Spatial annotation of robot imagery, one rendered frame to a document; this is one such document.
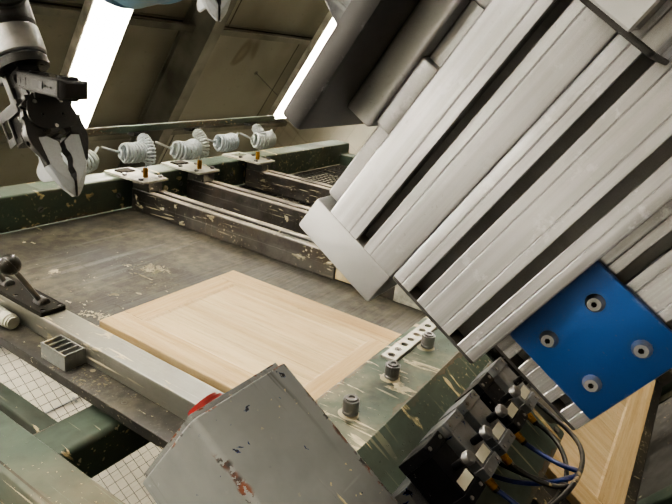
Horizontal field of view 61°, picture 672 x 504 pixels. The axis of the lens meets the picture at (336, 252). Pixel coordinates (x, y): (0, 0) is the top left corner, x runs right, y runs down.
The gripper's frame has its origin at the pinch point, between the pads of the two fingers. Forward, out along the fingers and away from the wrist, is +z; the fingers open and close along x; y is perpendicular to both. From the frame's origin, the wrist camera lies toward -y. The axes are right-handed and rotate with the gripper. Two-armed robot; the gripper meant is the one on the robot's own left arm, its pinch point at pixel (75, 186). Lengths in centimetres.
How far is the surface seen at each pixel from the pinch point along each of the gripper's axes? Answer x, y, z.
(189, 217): -65, 56, 2
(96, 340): -4.6, 17.9, 23.3
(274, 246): -66, 28, 18
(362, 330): -45, -7, 40
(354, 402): -15, -24, 43
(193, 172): -86, 70, -14
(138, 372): -3.1, 6.5, 29.8
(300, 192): -119, 55, 3
